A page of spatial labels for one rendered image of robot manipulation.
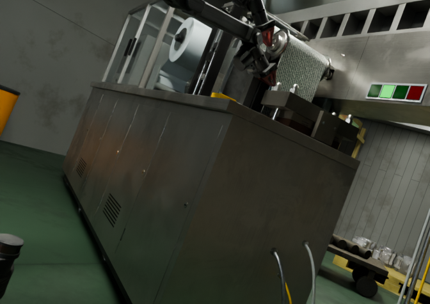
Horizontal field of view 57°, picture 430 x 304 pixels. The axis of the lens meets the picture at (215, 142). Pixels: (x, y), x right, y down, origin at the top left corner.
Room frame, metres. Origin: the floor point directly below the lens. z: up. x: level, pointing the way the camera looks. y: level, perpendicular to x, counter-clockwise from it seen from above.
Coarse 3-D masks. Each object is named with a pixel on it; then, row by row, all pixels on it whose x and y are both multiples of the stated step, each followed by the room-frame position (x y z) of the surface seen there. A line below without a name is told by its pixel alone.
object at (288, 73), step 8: (280, 64) 1.63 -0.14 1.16; (288, 64) 1.65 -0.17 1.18; (296, 64) 1.67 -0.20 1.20; (280, 72) 1.64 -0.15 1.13; (288, 72) 1.65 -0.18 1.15; (296, 72) 1.67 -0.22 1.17; (304, 72) 1.69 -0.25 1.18; (272, 80) 1.63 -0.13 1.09; (280, 80) 1.64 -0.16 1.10; (288, 80) 1.66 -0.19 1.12; (296, 80) 1.68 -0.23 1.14; (304, 80) 1.70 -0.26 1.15; (312, 80) 1.72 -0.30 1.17; (288, 88) 1.67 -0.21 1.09; (304, 88) 1.71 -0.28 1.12; (312, 88) 1.73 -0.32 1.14; (304, 96) 1.71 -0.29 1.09; (312, 96) 1.73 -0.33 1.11
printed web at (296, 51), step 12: (264, 48) 1.86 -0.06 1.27; (288, 48) 1.63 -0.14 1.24; (300, 48) 1.66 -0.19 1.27; (276, 60) 1.76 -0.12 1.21; (300, 60) 1.67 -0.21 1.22; (312, 60) 1.70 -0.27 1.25; (324, 60) 1.74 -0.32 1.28; (240, 72) 1.99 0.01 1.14; (312, 72) 1.71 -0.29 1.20; (228, 84) 1.97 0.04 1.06; (240, 84) 2.00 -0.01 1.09; (228, 96) 1.98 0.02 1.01; (240, 96) 2.01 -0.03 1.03
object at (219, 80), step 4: (232, 40) 2.33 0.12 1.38; (232, 44) 2.36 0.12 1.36; (228, 48) 2.35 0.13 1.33; (220, 76) 2.33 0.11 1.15; (216, 80) 2.33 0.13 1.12; (220, 80) 2.34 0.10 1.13; (216, 84) 2.33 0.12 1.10; (220, 84) 2.34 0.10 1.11; (212, 88) 2.33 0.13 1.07; (216, 88) 2.34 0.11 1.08; (212, 92) 2.33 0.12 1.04; (216, 92) 2.34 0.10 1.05
